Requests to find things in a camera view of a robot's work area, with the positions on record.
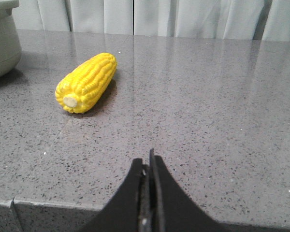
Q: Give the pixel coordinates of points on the white curtain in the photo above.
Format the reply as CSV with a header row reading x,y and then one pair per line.
x,y
267,20

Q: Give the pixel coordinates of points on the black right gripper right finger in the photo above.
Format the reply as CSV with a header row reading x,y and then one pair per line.
x,y
173,210

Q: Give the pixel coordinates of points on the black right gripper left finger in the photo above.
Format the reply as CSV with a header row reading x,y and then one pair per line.
x,y
128,210

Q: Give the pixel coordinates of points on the yellow corn cob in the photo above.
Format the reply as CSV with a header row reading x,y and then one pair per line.
x,y
80,90

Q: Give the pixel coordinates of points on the pale green electric pot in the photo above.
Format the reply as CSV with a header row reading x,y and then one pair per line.
x,y
10,48

